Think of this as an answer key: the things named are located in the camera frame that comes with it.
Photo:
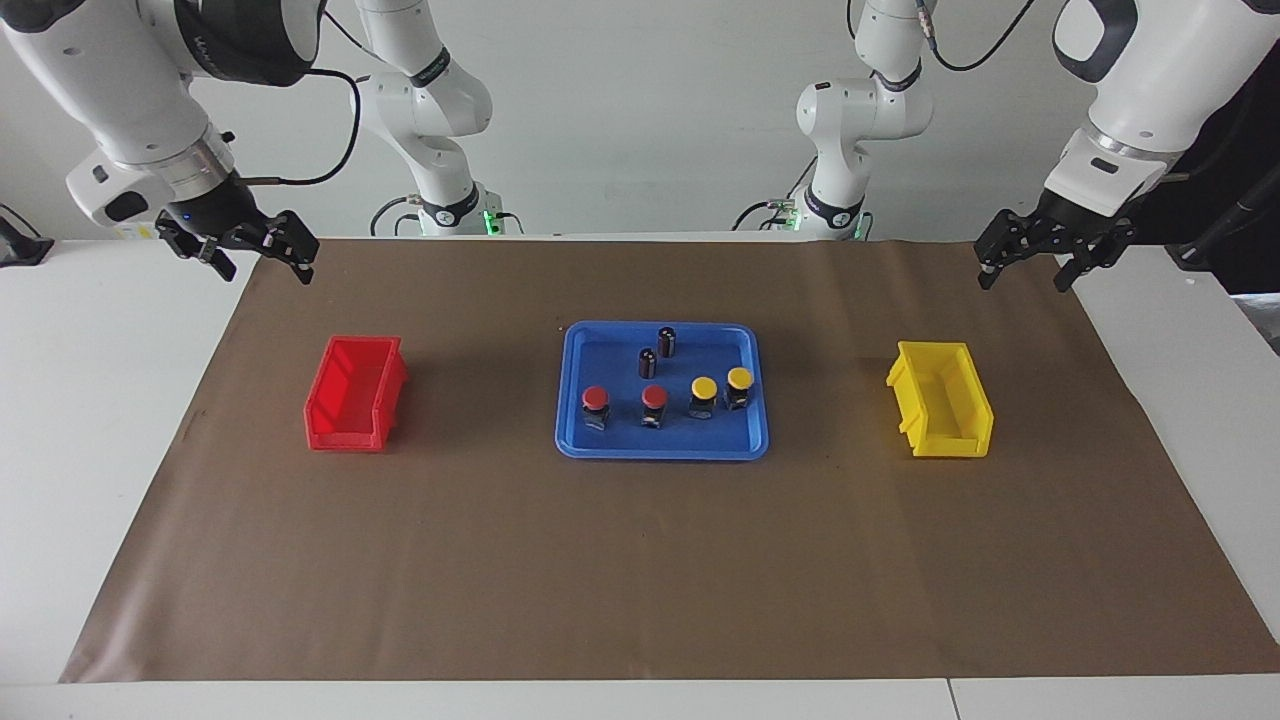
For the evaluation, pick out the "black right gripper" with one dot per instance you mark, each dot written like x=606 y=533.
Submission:
x=218 y=212

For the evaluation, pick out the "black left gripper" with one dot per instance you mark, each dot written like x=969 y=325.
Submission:
x=1085 y=225

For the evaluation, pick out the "yellow push button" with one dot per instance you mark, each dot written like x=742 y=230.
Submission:
x=703 y=386
x=739 y=377

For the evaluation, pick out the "red push button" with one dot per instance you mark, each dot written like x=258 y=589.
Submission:
x=654 y=396
x=595 y=398

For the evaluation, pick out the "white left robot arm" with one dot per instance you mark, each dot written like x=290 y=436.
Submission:
x=1150 y=100

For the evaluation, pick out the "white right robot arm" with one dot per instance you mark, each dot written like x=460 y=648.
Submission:
x=100 y=90

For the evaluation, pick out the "black stand equipment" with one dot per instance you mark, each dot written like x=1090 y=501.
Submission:
x=1250 y=240

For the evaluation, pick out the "red plastic bin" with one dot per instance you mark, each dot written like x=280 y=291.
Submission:
x=350 y=435

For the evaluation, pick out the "yellow plastic bin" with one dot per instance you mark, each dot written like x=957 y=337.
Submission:
x=950 y=445

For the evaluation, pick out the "black cylindrical capacitor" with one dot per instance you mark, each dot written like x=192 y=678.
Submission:
x=647 y=364
x=667 y=343

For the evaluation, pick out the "blue plastic tray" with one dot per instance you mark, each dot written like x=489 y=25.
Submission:
x=700 y=440

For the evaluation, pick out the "brown paper table mat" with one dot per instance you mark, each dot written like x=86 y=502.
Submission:
x=640 y=560

